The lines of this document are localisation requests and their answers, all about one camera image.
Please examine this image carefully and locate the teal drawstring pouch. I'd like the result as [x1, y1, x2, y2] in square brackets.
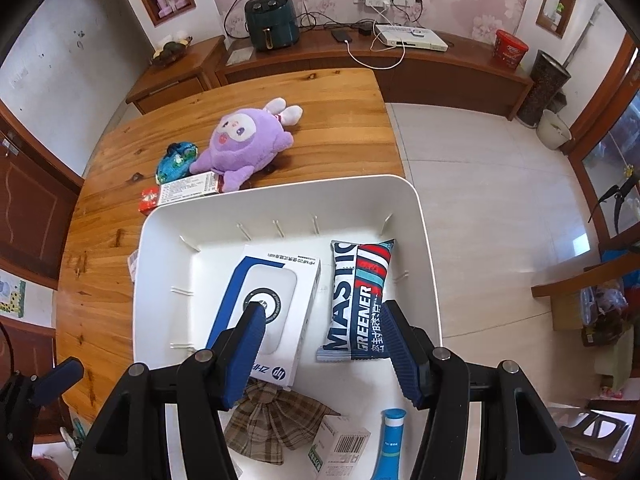
[155, 141, 199, 184]

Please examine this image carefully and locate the white plastic bin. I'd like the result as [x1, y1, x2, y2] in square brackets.
[132, 174, 443, 480]

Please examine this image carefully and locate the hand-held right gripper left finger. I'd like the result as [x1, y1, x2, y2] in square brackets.
[67, 304, 268, 480]

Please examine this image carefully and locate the white barcode box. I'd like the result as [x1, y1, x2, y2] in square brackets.
[306, 414, 372, 480]

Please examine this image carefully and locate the metal pole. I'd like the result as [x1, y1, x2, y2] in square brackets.
[562, 4, 601, 68]

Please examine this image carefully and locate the dark green air fryer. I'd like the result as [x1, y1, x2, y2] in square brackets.
[244, 0, 299, 52]

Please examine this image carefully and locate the pale square mat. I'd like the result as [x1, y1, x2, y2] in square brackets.
[222, 45, 253, 68]

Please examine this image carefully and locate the dark tall vase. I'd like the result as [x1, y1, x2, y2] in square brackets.
[517, 50, 572, 127]

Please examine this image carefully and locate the giraffe wall poster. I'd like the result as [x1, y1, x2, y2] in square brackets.
[0, 270, 27, 318]

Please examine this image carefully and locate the white cable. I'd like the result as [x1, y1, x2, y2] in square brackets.
[346, 35, 406, 70]

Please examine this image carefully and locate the wooden chair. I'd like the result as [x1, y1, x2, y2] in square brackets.
[531, 240, 640, 331]

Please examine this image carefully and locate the blue tube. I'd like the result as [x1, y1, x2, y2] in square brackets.
[371, 408, 412, 480]

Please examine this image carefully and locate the blue and white box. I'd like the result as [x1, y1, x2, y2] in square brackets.
[205, 244, 322, 391]

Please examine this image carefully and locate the fruit bowl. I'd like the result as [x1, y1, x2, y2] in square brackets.
[150, 35, 193, 67]

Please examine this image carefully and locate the plaid fabric bow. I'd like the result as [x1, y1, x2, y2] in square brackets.
[222, 379, 341, 453]

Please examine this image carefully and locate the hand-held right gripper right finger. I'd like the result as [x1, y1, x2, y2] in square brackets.
[382, 300, 583, 480]

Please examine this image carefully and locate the long red and white box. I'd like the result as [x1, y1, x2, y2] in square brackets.
[140, 171, 223, 216]

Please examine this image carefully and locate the striped snack packet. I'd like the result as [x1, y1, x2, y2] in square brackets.
[316, 240, 398, 363]

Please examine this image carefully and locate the wooden side cabinet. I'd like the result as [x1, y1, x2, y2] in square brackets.
[125, 35, 227, 116]

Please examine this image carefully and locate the wooden door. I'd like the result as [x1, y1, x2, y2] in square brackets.
[0, 105, 83, 291]

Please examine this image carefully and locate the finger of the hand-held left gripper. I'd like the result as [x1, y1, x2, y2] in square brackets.
[30, 358, 84, 403]

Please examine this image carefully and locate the white bucket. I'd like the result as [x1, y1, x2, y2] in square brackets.
[536, 109, 572, 150]

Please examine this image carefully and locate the long wooden TV cabinet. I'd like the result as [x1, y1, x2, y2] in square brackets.
[215, 27, 535, 121]

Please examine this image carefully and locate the white set-top box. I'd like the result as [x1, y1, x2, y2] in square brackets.
[375, 24, 449, 52]

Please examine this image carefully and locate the purple plush toy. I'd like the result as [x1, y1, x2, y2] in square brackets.
[189, 99, 304, 193]

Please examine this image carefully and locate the red bucket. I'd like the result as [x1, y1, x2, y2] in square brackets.
[492, 30, 529, 70]

